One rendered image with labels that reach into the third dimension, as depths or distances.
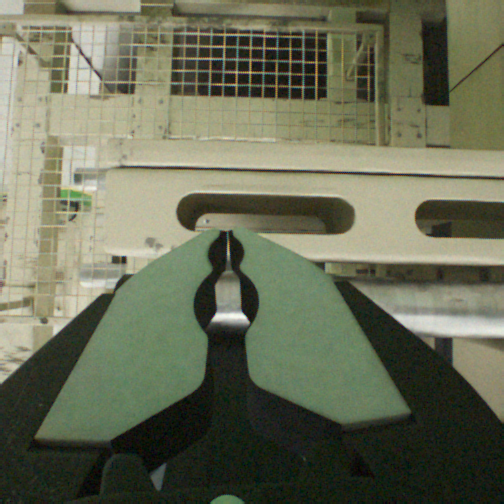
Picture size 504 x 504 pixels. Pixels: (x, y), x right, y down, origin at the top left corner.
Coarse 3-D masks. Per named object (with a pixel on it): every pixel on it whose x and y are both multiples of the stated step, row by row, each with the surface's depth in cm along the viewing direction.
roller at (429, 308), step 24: (216, 288) 25; (360, 288) 25; (384, 288) 25; (408, 288) 25; (432, 288) 25; (456, 288) 25; (480, 288) 26; (216, 312) 24; (240, 312) 24; (408, 312) 25; (432, 312) 25; (456, 312) 25; (480, 312) 25; (432, 336) 26; (456, 336) 26; (480, 336) 26
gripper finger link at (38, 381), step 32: (96, 320) 8; (64, 352) 7; (0, 384) 6; (32, 384) 6; (64, 384) 6; (0, 416) 6; (32, 416) 6; (0, 448) 5; (32, 448) 5; (64, 448) 5; (96, 448) 5; (0, 480) 5; (32, 480) 5; (64, 480) 5; (96, 480) 5
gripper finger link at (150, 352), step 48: (192, 240) 11; (144, 288) 9; (192, 288) 9; (96, 336) 7; (144, 336) 7; (192, 336) 7; (96, 384) 6; (144, 384) 6; (192, 384) 6; (48, 432) 5; (96, 432) 5; (144, 432) 6; (192, 432) 7
